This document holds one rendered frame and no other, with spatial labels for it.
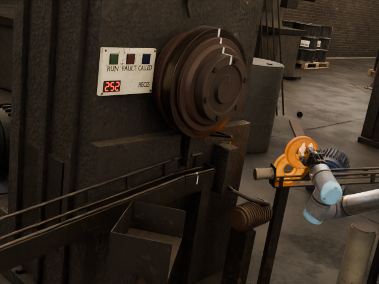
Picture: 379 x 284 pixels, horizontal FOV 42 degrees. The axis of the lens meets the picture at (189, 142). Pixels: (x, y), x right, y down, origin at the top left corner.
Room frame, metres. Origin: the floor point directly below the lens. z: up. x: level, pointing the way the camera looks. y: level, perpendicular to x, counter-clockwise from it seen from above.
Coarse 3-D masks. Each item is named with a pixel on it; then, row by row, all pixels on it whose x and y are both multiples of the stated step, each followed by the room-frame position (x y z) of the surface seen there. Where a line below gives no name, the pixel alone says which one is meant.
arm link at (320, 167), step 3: (318, 165) 2.03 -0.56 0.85; (321, 165) 2.03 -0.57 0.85; (324, 165) 2.03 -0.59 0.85; (312, 168) 2.03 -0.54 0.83; (315, 168) 2.02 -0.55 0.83; (318, 168) 2.01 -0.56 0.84; (321, 168) 2.01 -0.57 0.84; (324, 168) 2.01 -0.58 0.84; (327, 168) 2.01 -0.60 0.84; (312, 171) 2.02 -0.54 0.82; (315, 171) 2.01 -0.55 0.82; (309, 174) 2.05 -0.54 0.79; (312, 174) 2.02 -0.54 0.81
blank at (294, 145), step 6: (294, 138) 2.25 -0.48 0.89; (300, 138) 2.23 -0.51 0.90; (306, 138) 2.24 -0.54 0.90; (288, 144) 2.24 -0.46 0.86; (294, 144) 2.23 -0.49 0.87; (300, 144) 2.23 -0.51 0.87; (306, 144) 2.24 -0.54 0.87; (312, 144) 2.25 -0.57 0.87; (288, 150) 2.22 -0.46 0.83; (294, 150) 2.23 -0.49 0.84; (288, 156) 2.22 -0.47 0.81; (294, 156) 2.23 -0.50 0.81; (288, 162) 2.23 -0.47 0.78; (294, 162) 2.23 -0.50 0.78; (300, 162) 2.24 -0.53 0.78; (300, 168) 2.24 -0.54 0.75
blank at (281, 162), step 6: (282, 156) 2.33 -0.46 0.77; (276, 162) 2.33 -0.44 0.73; (282, 162) 2.32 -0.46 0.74; (276, 168) 2.31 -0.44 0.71; (282, 168) 2.32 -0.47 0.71; (294, 168) 2.36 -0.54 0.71; (276, 174) 2.31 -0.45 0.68; (282, 174) 2.32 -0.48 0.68; (288, 174) 2.35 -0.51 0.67; (294, 174) 2.34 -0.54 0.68; (300, 174) 2.35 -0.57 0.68
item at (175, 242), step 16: (128, 208) 1.62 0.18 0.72; (144, 208) 1.67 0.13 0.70; (160, 208) 1.67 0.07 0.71; (128, 224) 1.64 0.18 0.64; (144, 224) 1.67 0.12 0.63; (160, 224) 1.67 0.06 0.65; (176, 224) 1.66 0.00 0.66; (112, 240) 1.42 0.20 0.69; (128, 240) 1.42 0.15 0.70; (144, 240) 1.41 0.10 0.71; (160, 240) 1.62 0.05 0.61; (176, 240) 1.64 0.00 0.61; (112, 256) 1.42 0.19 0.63; (128, 256) 1.42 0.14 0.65; (144, 256) 1.41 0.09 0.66; (160, 256) 1.40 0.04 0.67; (128, 272) 1.41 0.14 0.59; (144, 272) 1.41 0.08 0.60; (160, 272) 1.40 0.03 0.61
